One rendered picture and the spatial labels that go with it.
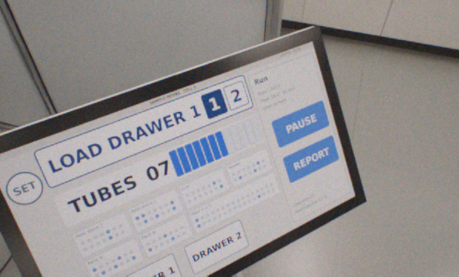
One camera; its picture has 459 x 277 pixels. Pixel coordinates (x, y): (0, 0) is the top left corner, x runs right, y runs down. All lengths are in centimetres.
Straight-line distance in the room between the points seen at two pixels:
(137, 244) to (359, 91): 201
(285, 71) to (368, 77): 195
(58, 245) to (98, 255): 5
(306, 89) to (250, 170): 16
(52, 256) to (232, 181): 26
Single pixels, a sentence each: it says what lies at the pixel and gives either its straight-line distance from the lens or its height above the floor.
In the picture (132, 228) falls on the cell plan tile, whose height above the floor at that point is 107.
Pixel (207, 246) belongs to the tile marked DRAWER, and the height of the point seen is 101.
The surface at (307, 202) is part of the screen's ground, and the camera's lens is 66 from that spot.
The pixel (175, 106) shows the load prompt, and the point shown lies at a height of 117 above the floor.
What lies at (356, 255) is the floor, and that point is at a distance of 179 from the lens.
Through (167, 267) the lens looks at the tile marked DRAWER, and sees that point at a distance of 59.
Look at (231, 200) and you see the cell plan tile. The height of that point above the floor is 105.
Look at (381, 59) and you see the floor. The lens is 273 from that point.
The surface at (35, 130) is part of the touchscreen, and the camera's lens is 54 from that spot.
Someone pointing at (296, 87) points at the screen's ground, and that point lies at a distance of 63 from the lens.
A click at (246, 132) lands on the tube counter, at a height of 111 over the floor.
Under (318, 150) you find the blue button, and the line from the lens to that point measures 66.
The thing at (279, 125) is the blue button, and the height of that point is 110.
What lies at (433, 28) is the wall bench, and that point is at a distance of 273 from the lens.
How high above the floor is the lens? 155
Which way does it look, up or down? 49 degrees down
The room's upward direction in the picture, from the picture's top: straight up
